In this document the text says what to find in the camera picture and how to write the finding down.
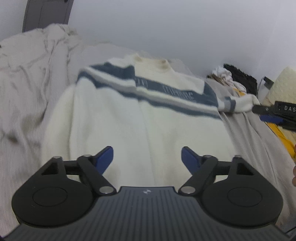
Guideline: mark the white crumpled cloth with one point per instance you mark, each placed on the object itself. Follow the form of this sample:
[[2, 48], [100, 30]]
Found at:
[[224, 77]]

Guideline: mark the yellow cloth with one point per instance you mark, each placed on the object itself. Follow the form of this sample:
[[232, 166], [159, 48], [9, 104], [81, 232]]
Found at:
[[277, 130]]

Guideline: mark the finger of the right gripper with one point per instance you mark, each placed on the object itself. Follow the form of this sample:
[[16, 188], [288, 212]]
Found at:
[[261, 109], [271, 119]]

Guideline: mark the person's right hand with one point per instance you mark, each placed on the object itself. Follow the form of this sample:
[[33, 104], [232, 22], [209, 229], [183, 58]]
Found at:
[[294, 173]]

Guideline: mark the black garment pile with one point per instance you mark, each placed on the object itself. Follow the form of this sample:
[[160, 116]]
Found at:
[[246, 80]]

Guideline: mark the cream sweater with blue stripes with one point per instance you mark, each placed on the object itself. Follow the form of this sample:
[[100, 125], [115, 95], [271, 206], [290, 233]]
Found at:
[[147, 112]]

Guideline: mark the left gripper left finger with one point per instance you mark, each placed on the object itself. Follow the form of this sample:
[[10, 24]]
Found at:
[[61, 192]]

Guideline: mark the black wall charger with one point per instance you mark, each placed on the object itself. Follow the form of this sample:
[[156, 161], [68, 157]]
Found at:
[[268, 81]]

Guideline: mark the cream foam pillow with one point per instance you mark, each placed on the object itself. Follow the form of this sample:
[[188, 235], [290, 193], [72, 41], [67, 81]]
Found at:
[[283, 88]]

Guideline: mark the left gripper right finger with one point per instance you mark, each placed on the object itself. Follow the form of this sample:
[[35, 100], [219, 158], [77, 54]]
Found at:
[[232, 192]]

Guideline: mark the grey door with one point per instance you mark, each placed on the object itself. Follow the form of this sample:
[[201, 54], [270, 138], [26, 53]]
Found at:
[[41, 13]]

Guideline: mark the grey bed cover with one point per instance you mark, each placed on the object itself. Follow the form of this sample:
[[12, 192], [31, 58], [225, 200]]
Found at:
[[38, 66]]

